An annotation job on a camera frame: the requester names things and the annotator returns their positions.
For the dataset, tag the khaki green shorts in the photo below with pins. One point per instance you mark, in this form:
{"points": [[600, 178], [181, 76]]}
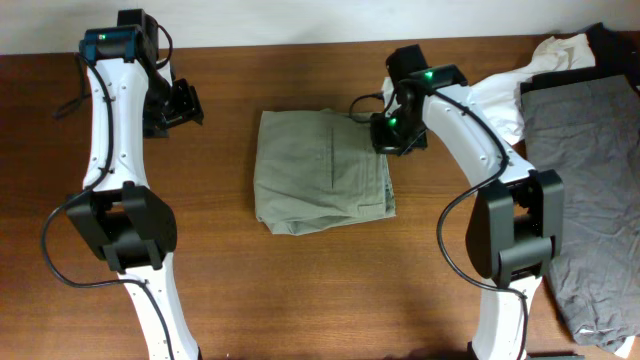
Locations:
{"points": [[316, 170]]}

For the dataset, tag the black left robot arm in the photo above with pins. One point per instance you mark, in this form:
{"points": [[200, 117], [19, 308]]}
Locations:
{"points": [[135, 95]]}

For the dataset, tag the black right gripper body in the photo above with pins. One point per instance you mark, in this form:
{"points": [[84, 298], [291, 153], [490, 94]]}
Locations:
{"points": [[382, 138]]}

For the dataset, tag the white cloth garment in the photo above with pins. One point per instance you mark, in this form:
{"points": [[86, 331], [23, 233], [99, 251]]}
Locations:
{"points": [[499, 95]]}

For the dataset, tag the grey shorts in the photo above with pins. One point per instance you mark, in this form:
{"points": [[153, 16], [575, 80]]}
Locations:
{"points": [[588, 132]]}

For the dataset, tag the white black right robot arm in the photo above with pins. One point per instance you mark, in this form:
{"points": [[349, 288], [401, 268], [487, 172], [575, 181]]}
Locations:
{"points": [[515, 227]]}

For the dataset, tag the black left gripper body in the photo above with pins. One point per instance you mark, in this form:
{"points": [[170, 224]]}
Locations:
{"points": [[186, 103]]}

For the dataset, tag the black garment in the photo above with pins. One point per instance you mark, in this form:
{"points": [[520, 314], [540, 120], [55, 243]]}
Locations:
{"points": [[615, 54]]}

